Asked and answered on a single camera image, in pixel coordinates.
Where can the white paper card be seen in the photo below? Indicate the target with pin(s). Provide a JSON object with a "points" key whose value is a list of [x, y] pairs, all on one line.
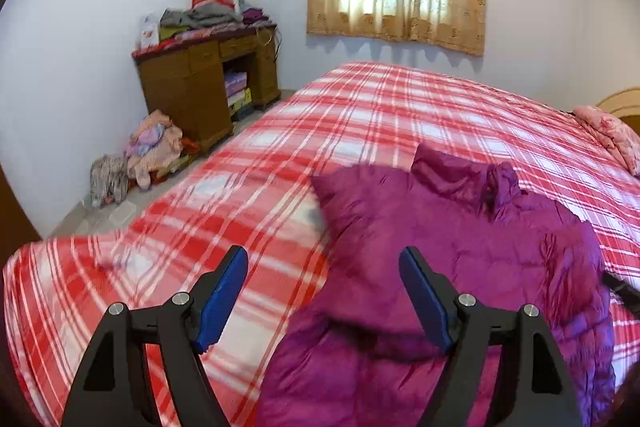
{"points": [[150, 32]]}

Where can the pink clothes pile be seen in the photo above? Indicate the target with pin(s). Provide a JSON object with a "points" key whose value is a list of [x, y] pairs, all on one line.
{"points": [[152, 147]]}

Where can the purple down jacket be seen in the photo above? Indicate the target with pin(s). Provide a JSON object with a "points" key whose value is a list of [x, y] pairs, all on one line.
{"points": [[450, 232]]}

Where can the brown wooden desk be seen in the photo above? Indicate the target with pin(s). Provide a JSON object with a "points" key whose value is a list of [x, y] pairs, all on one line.
{"points": [[170, 87]]}

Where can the wooden headboard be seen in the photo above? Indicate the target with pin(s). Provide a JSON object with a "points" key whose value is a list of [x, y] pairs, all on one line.
{"points": [[622, 104]]}

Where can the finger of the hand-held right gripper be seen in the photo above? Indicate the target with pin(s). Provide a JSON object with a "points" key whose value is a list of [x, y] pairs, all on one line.
{"points": [[625, 287]]}

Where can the brown wooden door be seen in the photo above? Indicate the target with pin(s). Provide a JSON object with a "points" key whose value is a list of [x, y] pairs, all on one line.
{"points": [[15, 217]]}

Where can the grey clothes pile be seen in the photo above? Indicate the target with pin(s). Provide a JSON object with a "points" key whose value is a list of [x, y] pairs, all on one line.
{"points": [[200, 14]]}

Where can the bed with red plaid sheet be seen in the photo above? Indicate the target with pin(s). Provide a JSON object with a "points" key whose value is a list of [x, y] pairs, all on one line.
{"points": [[350, 122]]}

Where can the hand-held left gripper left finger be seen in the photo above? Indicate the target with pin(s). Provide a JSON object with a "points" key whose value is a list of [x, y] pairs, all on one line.
{"points": [[222, 302]]}

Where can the grey floral cloth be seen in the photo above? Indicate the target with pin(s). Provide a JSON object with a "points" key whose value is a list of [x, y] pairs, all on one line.
{"points": [[107, 179]]}

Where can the stack of boxes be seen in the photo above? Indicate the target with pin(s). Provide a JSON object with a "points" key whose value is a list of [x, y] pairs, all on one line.
{"points": [[237, 89]]}

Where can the purple folded clothes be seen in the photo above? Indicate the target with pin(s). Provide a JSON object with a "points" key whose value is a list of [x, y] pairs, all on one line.
{"points": [[257, 14]]}

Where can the clear plastic container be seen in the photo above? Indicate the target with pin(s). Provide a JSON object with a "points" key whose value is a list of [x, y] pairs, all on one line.
{"points": [[121, 213]]}

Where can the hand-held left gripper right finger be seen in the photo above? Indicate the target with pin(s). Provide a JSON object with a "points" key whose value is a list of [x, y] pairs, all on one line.
{"points": [[425, 297]]}

